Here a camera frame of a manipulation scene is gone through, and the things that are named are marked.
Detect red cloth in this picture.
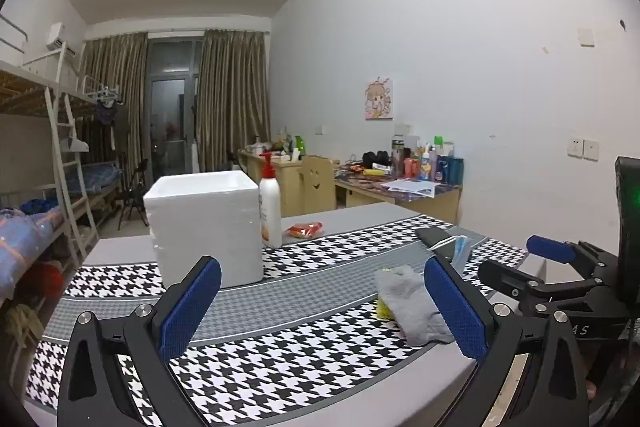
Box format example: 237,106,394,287
30,259,63,303

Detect white bunk ladder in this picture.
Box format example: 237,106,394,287
45,87,101,258

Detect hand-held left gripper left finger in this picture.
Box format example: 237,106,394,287
56,255,223,427

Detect wooden smiley chair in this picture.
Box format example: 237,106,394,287
300,155,337,215

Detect blue face mask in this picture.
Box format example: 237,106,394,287
430,234,473,268

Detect white paper sheets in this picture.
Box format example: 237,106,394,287
387,178,442,198

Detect hanging dark clothes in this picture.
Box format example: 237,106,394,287
96,99,124,126

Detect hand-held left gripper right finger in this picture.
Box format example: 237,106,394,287
422,254,597,427

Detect houndstooth tablecloth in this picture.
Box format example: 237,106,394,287
25,203,548,427

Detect cartoon wall poster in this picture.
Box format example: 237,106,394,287
364,79,393,120

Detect dark smartphone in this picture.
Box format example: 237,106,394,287
415,227,453,248

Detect white air conditioner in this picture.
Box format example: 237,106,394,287
46,23,76,55

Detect black headphones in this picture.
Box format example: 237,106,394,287
361,150,392,168

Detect red snack packet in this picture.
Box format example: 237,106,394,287
284,222,326,239

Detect white foam box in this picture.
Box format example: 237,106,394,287
143,172,265,290

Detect blue mattress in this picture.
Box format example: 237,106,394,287
67,162,121,196

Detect wooden desk with patterned top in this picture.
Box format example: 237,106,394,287
334,167,463,225

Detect beige knotted rope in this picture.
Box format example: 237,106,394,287
5,304,43,348

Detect white pump lotion bottle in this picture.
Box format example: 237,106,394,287
258,152,283,249

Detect light wooden desk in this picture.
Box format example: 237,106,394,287
238,149,321,217

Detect cluster of toiletry bottles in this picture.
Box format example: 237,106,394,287
390,134,463,185

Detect white metal bunk bed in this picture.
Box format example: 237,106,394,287
0,14,126,303

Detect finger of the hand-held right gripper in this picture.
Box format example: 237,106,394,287
526,235,620,281
477,260,602,306

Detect blue patterned bedding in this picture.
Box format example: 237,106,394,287
0,206,66,303

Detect grey sock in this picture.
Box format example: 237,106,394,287
375,268,453,348

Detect glass balcony door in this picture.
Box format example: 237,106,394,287
147,39,203,180

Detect brown curtain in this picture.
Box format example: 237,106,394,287
197,28,273,174
80,32,151,190

